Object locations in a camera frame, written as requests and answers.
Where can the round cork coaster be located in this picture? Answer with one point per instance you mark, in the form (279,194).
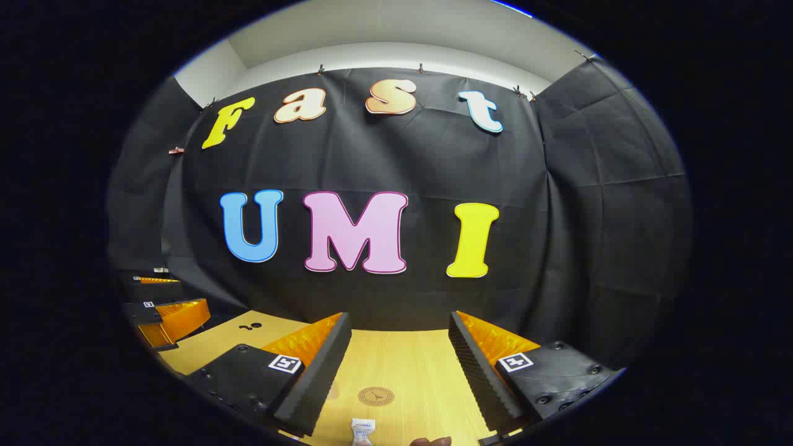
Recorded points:
(376,396)

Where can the light wooden desktop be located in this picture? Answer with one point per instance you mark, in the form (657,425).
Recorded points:
(409,359)

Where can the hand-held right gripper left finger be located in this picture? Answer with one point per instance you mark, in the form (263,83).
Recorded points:
(316,378)

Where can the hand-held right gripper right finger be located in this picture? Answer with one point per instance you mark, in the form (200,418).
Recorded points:
(480,371)

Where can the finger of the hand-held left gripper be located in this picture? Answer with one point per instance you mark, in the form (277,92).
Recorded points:
(179,319)
(155,291)

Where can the white toothpaste tube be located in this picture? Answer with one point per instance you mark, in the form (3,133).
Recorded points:
(362,432)

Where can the black backdrop cloth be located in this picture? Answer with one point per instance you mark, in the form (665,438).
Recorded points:
(557,217)

